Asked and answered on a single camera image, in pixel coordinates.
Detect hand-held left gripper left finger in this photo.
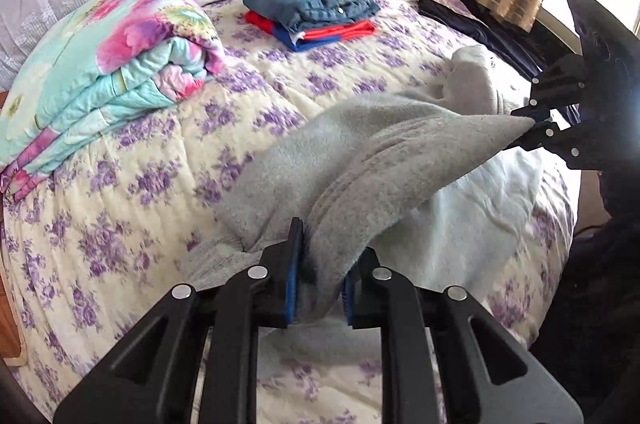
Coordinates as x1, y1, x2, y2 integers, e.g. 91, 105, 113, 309
52, 218, 305, 424

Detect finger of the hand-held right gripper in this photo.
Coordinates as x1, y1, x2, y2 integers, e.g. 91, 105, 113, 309
510, 52, 587, 117
501, 121, 602, 170

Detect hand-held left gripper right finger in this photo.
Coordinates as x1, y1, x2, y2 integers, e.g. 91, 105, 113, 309
342, 249, 584, 424

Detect grey pants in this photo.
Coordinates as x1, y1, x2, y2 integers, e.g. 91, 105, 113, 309
185, 45, 538, 326

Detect dark navy cloth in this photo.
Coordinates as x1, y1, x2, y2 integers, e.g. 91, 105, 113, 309
417, 0, 553, 80

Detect bed with purple floral bedspread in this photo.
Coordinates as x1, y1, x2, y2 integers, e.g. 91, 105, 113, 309
0, 0, 576, 424

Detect folded red blue garment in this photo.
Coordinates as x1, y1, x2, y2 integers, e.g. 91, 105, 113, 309
244, 10, 377, 53

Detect folded floral quilt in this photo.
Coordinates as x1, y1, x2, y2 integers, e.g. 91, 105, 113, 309
0, 0, 226, 199

